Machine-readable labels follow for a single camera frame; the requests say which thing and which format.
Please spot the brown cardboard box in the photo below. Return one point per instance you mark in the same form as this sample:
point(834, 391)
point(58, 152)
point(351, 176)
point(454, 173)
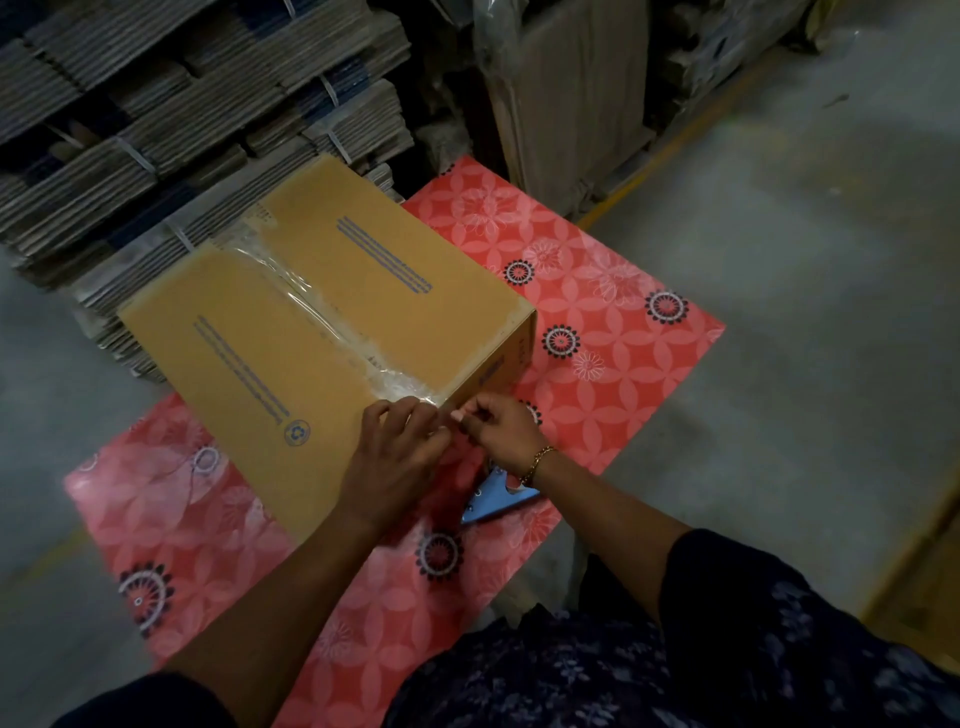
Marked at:
point(300, 337)

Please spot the person's right hand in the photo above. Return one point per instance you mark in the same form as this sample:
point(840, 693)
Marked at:
point(510, 435)

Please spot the plastic-wrapped cardboard bundle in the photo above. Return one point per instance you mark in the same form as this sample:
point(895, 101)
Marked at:
point(577, 97)

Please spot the clear packing tape strip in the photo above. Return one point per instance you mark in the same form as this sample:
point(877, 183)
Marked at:
point(322, 300)

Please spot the person's left forearm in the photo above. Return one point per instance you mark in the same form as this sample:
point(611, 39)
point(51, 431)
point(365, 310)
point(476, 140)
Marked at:
point(285, 607)

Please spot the brown cardboard sheet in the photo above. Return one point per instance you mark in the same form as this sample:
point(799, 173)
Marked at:
point(919, 600)

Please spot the dark floral garment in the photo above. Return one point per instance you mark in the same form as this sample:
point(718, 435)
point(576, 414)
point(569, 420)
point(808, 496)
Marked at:
point(675, 667)

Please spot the person's right fingers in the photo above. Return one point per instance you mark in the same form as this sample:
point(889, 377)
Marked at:
point(472, 416)

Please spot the person's right forearm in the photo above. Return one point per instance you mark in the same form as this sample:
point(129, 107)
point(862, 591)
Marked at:
point(607, 532)

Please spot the stack of flattened cardboard boxes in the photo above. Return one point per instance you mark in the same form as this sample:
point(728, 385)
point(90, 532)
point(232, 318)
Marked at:
point(150, 127)

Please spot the red floral mat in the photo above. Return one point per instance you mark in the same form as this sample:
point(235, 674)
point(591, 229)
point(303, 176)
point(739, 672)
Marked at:
point(600, 330)

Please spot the blue tape dispenser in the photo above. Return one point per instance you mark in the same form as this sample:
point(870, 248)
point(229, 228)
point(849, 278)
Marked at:
point(491, 501)

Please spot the person's left hand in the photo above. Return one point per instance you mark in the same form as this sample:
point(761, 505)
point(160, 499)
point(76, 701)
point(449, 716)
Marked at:
point(390, 472)

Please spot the person's left fingers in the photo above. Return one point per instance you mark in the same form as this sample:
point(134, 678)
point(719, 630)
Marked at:
point(409, 418)

